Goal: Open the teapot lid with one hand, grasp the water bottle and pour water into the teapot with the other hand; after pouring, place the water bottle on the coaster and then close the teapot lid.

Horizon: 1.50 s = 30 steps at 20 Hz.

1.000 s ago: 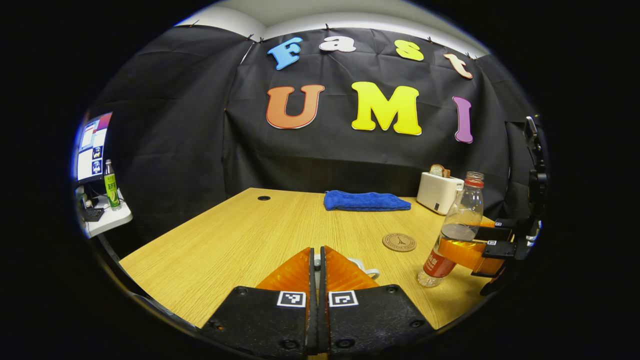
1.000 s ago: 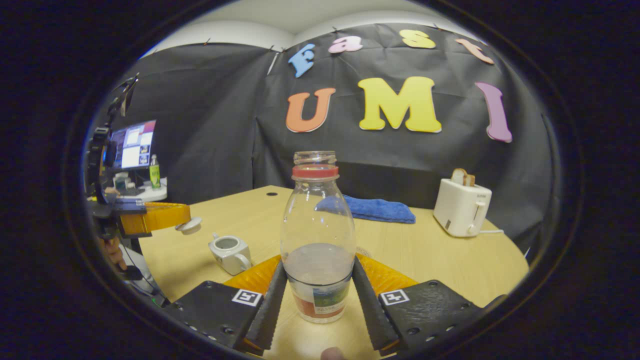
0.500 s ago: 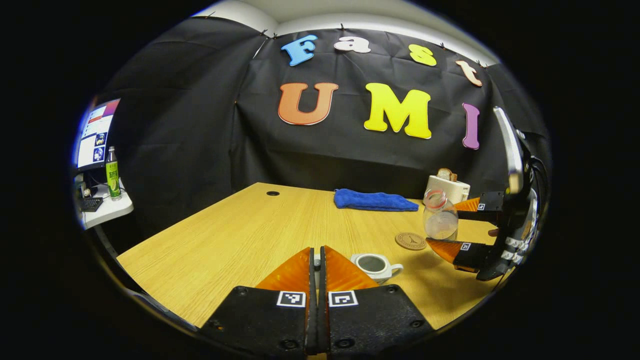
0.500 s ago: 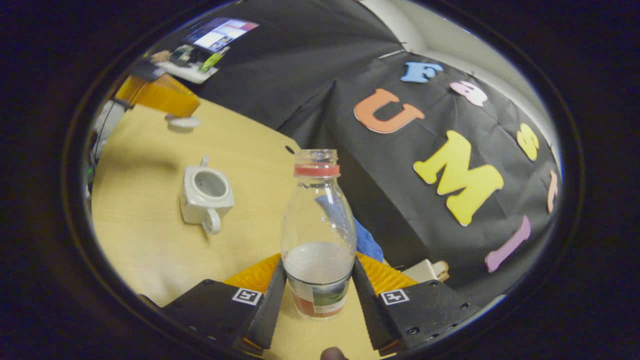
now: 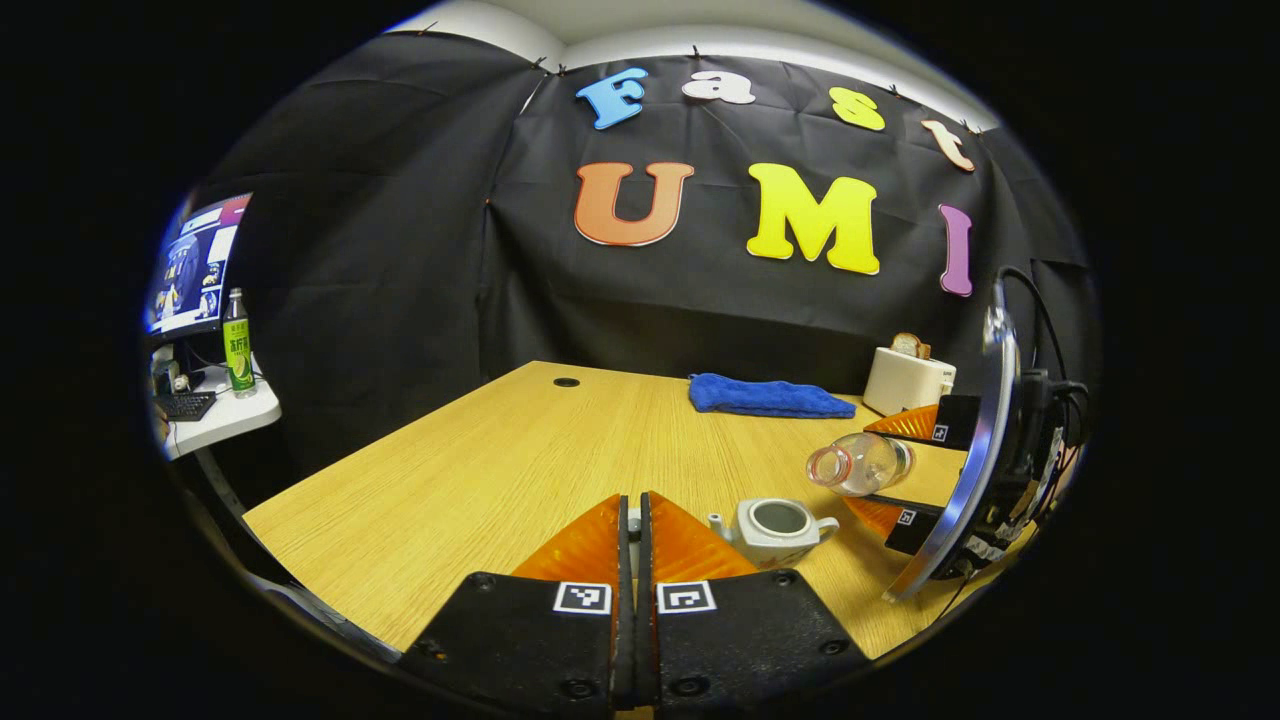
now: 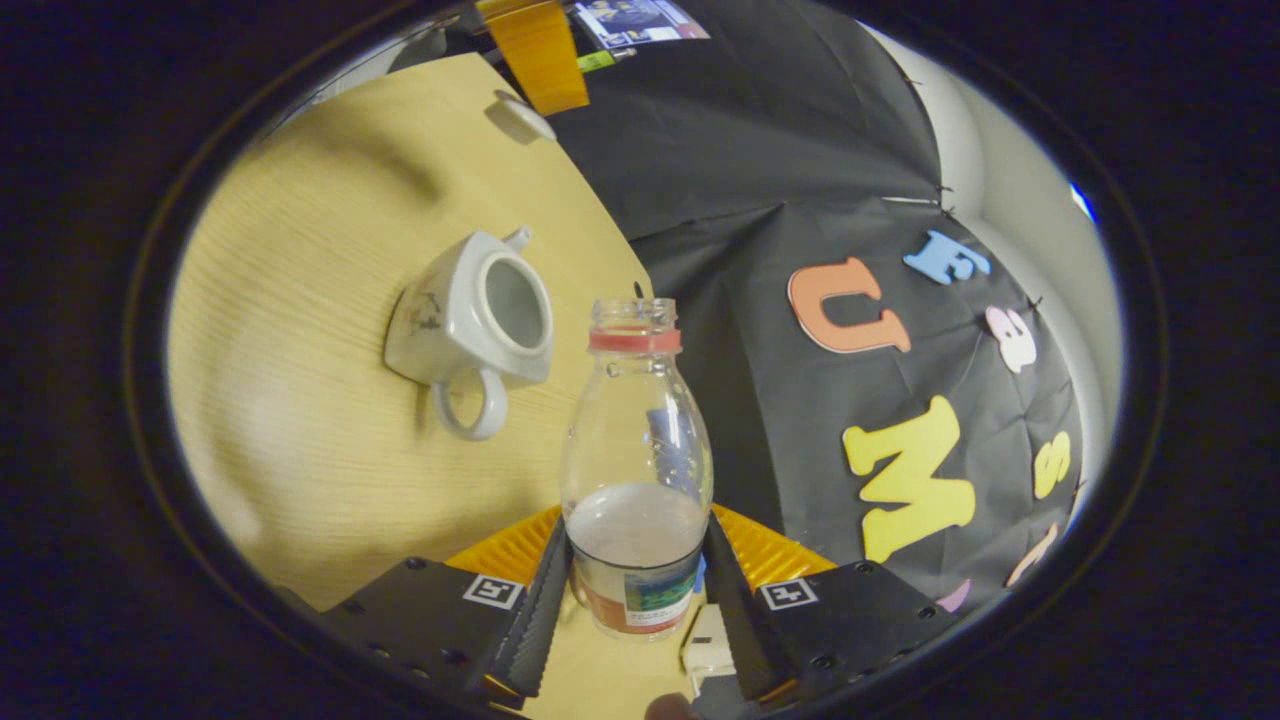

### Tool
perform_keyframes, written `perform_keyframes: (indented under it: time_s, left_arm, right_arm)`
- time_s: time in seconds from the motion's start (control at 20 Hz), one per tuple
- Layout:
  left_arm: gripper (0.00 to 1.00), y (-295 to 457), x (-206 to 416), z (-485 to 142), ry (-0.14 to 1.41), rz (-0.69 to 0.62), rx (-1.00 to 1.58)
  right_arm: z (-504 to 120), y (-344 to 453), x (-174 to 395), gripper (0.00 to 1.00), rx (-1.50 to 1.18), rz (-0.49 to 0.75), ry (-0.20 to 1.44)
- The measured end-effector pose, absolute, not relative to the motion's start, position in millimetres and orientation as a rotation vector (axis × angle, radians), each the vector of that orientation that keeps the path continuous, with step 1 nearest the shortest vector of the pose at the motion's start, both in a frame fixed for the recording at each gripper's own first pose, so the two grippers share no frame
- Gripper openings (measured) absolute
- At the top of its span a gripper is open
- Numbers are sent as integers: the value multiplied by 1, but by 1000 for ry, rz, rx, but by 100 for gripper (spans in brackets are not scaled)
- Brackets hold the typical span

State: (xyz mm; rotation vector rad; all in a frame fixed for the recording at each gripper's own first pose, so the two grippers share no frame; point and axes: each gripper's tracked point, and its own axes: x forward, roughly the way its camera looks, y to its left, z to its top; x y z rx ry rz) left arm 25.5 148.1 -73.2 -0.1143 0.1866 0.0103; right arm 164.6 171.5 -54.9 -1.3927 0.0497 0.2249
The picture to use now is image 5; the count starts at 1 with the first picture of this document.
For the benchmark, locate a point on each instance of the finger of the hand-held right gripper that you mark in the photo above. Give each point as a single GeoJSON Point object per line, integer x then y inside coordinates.
{"type": "Point", "coordinates": [925, 525]}
{"type": "Point", "coordinates": [958, 420]}

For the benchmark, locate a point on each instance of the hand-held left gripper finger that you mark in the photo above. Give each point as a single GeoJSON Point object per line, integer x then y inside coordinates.
{"type": "Point", "coordinates": [622, 560]}
{"type": "Point", "coordinates": [645, 560]}

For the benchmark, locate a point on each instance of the clear plastic water bottle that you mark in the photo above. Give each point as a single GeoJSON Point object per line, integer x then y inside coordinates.
{"type": "Point", "coordinates": [865, 463]}

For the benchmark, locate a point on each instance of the white ceramic teacup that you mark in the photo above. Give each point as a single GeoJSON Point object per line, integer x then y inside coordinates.
{"type": "Point", "coordinates": [775, 545]}

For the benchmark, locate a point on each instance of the green drink bottle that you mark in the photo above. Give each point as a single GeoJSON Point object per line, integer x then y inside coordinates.
{"type": "Point", "coordinates": [238, 350]}

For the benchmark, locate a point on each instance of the white toaster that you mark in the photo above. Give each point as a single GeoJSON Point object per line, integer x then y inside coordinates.
{"type": "Point", "coordinates": [900, 385]}

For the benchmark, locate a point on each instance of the bread slice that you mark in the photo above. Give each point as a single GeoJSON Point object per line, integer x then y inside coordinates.
{"type": "Point", "coordinates": [912, 346]}

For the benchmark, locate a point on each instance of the blue folded towel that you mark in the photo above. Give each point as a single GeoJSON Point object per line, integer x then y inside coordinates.
{"type": "Point", "coordinates": [765, 397]}

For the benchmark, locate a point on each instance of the white side table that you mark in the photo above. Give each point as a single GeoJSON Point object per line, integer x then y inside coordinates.
{"type": "Point", "coordinates": [235, 415]}

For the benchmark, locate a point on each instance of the black keyboard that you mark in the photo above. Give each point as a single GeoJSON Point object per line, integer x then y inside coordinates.
{"type": "Point", "coordinates": [185, 405]}

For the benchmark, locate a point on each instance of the computer monitor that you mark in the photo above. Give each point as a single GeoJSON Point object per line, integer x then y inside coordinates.
{"type": "Point", "coordinates": [195, 265]}

